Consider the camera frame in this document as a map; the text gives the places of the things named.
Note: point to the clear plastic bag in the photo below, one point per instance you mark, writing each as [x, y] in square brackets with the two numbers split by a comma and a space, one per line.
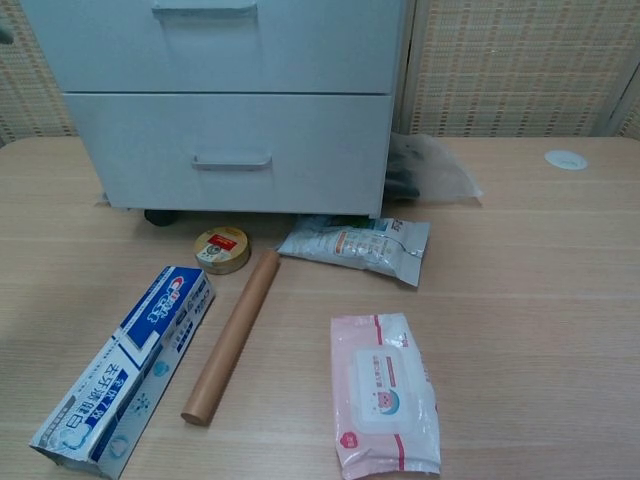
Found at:
[445, 175]

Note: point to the grey foil snack pouch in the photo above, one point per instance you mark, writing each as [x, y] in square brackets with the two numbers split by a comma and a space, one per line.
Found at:
[355, 245]

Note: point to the grey black robot left hand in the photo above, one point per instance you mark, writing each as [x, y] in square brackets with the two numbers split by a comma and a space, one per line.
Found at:
[5, 35]

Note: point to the black caster wheel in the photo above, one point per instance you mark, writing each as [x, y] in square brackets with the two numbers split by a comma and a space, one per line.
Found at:
[161, 218]

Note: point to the bamboo folding screen panel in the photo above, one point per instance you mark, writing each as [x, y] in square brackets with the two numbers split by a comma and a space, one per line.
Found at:
[30, 90]
[510, 65]
[633, 125]

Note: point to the black parts inside bag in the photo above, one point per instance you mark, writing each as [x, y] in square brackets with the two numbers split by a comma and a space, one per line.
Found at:
[402, 175]

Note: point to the round gold tin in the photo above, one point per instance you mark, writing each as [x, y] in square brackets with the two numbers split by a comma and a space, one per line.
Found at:
[222, 249]

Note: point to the wooden rolling pin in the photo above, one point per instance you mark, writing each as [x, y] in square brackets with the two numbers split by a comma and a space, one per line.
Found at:
[232, 335]

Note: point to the blue white toothpaste box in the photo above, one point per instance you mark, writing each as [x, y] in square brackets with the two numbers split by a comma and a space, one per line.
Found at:
[135, 360]

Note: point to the white cabinet body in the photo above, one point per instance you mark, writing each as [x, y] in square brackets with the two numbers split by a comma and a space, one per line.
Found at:
[410, 25]

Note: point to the pink wet wipes pack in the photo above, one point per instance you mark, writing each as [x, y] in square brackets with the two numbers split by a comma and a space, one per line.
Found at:
[385, 390]

